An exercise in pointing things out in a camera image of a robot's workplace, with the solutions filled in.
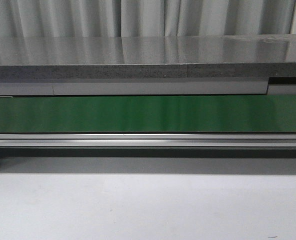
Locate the front aluminium conveyor rail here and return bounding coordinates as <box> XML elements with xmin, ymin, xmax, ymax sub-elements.
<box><xmin>0</xmin><ymin>133</ymin><xmax>296</xmax><ymax>148</ymax></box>

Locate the grey pleated curtain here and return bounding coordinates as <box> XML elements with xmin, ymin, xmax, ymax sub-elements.
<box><xmin>0</xmin><ymin>0</ymin><xmax>296</xmax><ymax>38</ymax></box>

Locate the grey stone slab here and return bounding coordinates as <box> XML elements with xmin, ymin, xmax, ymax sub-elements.
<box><xmin>0</xmin><ymin>34</ymin><xmax>296</xmax><ymax>80</ymax></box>

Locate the green conveyor belt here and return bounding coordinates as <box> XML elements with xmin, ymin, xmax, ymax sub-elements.
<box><xmin>0</xmin><ymin>95</ymin><xmax>296</xmax><ymax>133</ymax></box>

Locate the rear grey conveyor guard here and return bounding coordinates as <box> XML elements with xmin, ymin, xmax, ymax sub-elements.
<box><xmin>0</xmin><ymin>77</ymin><xmax>296</xmax><ymax>96</ymax></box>

